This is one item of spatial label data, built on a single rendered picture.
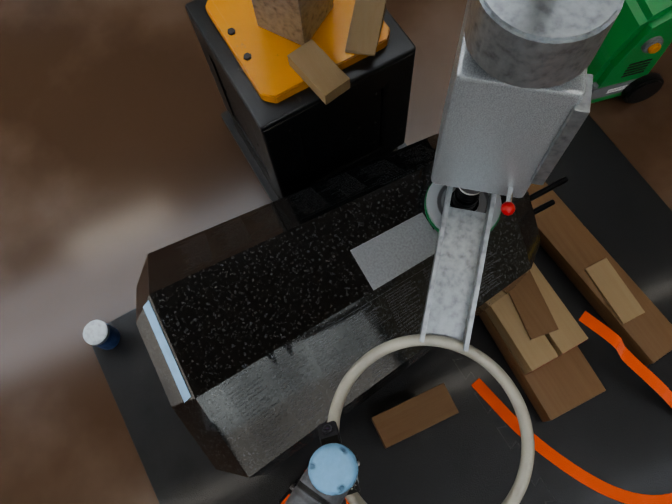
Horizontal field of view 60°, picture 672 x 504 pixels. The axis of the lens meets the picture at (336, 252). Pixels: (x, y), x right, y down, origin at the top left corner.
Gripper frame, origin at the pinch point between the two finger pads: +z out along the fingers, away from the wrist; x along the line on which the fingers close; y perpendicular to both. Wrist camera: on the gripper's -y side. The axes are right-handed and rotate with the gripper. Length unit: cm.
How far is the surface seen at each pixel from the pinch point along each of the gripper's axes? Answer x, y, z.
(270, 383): -11.9, -26.5, 9.6
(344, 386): 7.1, -16.5, -7.8
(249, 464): -25.0, -9.4, 25.1
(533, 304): 84, -35, 58
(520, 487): 38.2, 17.0, -7.8
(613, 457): 97, 23, 83
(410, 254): 36, -48, 1
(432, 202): 47, -60, -2
